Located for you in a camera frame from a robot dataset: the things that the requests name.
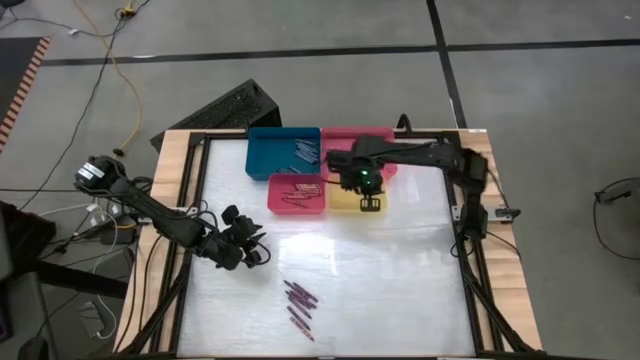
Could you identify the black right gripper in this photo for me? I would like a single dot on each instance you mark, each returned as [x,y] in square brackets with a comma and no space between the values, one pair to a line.
[360,175]

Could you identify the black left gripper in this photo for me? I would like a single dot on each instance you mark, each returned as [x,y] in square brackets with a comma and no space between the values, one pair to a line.
[235,240]

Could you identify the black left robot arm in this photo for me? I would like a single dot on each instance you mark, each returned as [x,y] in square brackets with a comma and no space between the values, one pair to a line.
[150,210]

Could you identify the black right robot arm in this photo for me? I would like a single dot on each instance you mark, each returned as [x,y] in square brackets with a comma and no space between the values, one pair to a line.
[425,155]

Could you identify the small yellow plastic bin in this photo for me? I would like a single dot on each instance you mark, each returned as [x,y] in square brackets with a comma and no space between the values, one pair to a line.
[340,204]

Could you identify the small pink plastic bin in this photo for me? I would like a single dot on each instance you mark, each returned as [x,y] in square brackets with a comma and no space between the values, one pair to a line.
[280,200]

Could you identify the large pink plastic bin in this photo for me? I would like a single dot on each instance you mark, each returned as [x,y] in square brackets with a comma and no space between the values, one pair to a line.
[340,137]

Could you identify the large blue plastic bin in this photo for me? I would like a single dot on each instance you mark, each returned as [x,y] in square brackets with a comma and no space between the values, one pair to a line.
[265,150]

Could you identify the wooden table edge board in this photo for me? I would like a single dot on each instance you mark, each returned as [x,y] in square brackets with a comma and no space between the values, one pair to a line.
[170,160]
[500,280]

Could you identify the white power strip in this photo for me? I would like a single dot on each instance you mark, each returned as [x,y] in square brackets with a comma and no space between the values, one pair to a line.
[73,31]

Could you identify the black mat orange stripes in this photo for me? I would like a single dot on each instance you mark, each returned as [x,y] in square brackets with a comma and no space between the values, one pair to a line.
[15,65]

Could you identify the black table frame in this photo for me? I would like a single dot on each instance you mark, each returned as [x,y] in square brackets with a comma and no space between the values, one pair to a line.
[225,134]

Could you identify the silver arm base bracket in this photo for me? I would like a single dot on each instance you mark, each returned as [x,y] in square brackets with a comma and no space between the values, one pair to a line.
[505,214]

